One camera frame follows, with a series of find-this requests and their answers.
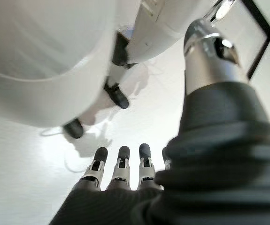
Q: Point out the dark robot right hand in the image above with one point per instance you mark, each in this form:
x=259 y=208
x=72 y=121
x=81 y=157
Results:
x=210 y=164

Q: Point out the black framed grey panel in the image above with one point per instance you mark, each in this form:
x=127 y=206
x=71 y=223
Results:
x=254 y=35

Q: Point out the white robot left leg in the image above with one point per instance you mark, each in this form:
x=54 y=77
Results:
x=153 y=30

